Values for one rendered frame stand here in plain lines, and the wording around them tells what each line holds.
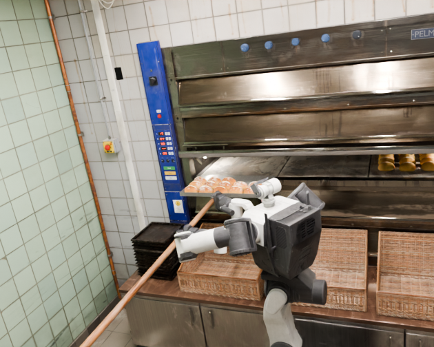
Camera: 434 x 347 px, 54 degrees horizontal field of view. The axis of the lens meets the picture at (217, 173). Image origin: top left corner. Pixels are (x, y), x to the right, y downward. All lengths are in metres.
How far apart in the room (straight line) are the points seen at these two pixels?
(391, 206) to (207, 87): 1.37
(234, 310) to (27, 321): 1.38
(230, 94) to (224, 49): 0.28
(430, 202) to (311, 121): 0.85
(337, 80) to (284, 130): 0.43
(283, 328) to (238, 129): 1.28
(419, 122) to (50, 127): 2.39
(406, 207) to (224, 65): 1.41
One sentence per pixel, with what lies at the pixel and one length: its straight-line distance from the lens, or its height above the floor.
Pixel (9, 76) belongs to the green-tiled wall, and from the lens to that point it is 3.05.
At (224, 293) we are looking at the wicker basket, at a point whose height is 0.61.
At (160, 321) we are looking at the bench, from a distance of 3.11.
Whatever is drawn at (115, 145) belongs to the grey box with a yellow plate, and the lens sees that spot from 3.23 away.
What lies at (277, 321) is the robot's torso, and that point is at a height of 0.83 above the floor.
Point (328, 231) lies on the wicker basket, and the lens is 2.90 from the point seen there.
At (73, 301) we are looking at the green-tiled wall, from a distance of 3.54.
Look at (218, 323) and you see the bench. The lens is 2.90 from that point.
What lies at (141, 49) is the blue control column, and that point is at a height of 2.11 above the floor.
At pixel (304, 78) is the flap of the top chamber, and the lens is 2.65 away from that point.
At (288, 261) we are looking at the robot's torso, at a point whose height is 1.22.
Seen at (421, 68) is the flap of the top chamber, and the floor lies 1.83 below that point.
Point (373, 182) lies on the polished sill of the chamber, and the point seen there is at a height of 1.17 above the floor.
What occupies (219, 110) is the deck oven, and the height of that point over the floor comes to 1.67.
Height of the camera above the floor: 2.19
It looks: 19 degrees down
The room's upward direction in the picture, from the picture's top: 8 degrees counter-clockwise
